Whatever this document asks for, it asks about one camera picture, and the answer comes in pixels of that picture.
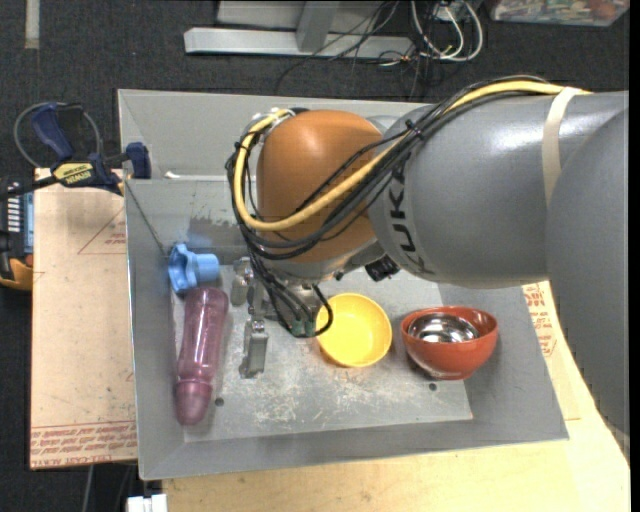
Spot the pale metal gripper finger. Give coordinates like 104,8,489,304
230,256,254,307
238,319,270,380

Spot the blue plastic knob cap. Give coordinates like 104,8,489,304
167,242,222,294

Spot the purple clear plastic bottle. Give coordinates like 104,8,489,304
172,285,231,427

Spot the yellow plastic bowl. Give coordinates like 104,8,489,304
314,292,394,369

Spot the grey metal bin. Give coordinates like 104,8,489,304
117,88,570,482

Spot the red bowl with metal inside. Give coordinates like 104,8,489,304
400,305,500,382

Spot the brown cardboard board, red print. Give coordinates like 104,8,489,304
29,167,584,471

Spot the black cylinder on white bracket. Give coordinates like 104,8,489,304
363,253,402,283

